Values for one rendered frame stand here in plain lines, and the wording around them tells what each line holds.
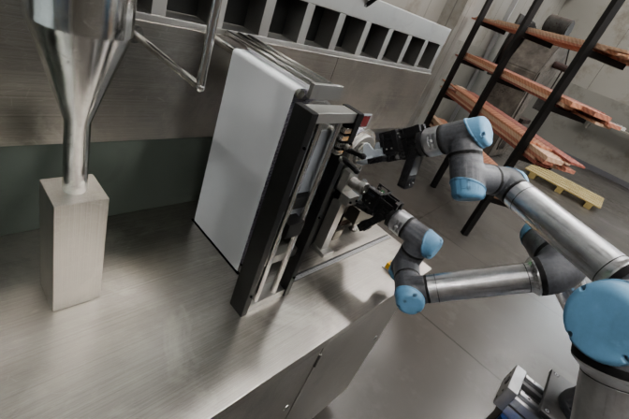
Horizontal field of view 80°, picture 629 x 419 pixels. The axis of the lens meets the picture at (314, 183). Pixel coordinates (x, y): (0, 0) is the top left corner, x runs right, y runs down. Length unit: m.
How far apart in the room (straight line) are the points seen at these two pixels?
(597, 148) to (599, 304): 10.47
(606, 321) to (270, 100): 0.72
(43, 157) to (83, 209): 0.27
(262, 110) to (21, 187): 0.57
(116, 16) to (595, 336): 0.83
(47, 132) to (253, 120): 0.45
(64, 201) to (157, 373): 0.37
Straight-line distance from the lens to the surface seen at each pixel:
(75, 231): 0.83
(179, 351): 0.90
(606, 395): 0.77
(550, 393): 1.50
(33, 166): 1.05
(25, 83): 0.95
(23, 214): 1.12
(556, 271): 1.08
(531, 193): 0.97
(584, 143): 11.15
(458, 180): 0.91
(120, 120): 1.04
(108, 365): 0.88
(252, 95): 0.92
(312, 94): 0.81
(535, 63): 7.20
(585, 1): 11.38
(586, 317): 0.73
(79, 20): 0.63
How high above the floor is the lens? 1.64
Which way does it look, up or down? 27 degrees down
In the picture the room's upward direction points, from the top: 21 degrees clockwise
